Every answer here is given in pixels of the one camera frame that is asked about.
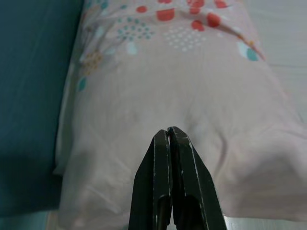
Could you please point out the blue padded headboard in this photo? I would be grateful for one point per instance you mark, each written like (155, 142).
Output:
(31, 95)

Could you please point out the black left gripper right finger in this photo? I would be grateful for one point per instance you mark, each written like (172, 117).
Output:
(194, 187)

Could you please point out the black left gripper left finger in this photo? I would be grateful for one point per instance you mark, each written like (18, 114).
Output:
(153, 187)

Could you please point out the pink patterned pillow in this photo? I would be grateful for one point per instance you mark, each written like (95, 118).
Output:
(168, 83)

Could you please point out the beige sheeted mattress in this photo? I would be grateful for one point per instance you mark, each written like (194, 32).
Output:
(283, 36)

